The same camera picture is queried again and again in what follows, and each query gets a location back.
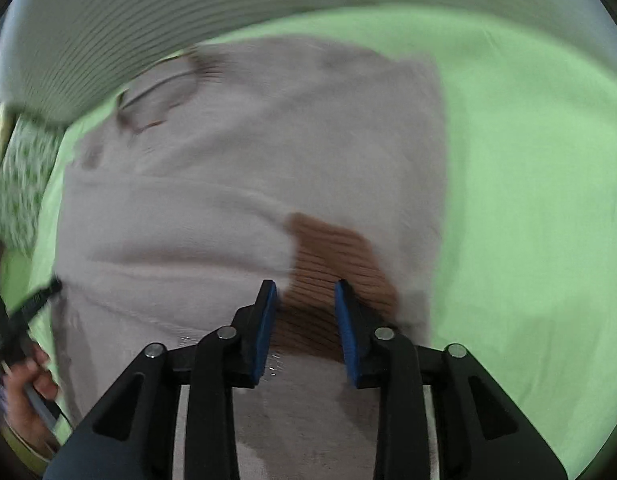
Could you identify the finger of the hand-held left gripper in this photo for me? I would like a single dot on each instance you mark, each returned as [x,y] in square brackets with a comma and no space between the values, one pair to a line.
[38,297]

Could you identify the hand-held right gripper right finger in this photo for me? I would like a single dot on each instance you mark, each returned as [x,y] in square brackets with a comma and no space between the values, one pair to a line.
[346,325]

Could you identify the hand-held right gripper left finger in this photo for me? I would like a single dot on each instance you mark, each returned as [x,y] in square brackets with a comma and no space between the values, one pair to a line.
[267,320]

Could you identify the grey sweater with brown cuffs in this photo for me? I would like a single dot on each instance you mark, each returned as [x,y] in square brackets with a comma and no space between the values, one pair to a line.
[238,180]

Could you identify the person's left hand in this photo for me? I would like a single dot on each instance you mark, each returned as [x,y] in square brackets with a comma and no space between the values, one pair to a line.
[26,410]

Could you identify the green checked pillow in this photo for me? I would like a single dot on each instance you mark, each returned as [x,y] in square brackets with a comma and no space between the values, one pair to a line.
[18,185]

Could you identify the striped grey pillow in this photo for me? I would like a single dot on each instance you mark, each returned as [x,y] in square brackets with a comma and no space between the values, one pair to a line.
[138,20]

